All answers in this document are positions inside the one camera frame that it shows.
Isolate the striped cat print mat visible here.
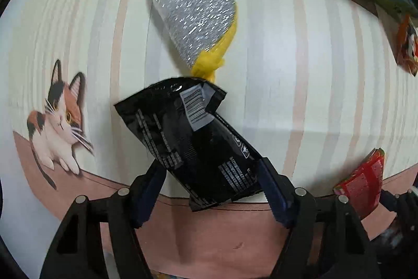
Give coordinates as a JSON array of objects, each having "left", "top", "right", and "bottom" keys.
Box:
[{"left": 0, "top": 0, "right": 418, "bottom": 279}]

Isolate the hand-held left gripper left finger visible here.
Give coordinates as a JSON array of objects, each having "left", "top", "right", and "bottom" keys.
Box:
[{"left": 39, "top": 161, "right": 168, "bottom": 279}]

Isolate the orange snack packet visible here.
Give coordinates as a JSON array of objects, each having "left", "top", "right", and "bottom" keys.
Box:
[{"left": 394, "top": 14, "right": 418, "bottom": 77}]

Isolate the silver and yellow scouring sponge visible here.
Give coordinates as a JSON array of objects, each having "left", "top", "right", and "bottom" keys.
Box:
[{"left": 144, "top": 0, "right": 239, "bottom": 90}]

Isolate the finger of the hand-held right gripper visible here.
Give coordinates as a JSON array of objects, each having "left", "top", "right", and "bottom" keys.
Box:
[{"left": 379, "top": 189, "right": 418, "bottom": 227}]

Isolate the red snack packet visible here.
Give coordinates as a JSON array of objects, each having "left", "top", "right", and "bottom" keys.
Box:
[{"left": 332, "top": 147, "right": 386, "bottom": 219}]

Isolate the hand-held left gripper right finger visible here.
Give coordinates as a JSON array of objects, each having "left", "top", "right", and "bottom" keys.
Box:
[{"left": 257, "top": 159, "right": 382, "bottom": 279}]

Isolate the black snack packet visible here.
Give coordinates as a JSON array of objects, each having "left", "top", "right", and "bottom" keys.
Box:
[{"left": 114, "top": 86, "right": 264, "bottom": 212}]

